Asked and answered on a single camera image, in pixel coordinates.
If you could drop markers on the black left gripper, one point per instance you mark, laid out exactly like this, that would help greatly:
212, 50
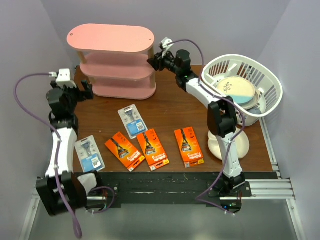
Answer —
82, 95

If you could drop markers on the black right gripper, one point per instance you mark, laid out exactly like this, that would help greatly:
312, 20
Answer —
158, 61

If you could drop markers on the pink three-tier wooden shelf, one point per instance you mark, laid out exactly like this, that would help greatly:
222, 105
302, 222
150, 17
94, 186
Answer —
114, 58

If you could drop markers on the blue razor blister pack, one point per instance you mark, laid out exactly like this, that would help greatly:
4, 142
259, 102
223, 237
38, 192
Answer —
89, 155
132, 121

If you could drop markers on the orange razor box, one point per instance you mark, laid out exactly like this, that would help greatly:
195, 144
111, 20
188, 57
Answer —
125, 151
189, 148
153, 149

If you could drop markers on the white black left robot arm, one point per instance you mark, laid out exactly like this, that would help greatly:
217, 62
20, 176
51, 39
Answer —
61, 189

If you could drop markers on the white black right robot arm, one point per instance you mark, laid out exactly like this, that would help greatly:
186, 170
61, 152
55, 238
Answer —
221, 116

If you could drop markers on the cream and blue floral plate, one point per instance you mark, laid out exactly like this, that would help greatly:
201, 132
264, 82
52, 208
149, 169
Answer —
241, 90

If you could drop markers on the white plastic laundry basket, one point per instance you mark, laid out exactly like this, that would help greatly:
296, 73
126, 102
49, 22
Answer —
269, 90

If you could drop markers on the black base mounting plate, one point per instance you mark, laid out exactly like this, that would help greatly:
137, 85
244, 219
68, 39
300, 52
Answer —
171, 188

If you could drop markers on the cream divided plate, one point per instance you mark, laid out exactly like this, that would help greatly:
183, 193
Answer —
241, 141

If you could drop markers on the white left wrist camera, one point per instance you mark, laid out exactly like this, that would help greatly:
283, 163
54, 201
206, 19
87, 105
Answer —
63, 78

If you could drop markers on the aluminium frame rail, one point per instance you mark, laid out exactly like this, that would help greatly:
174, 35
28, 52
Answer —
269, 214

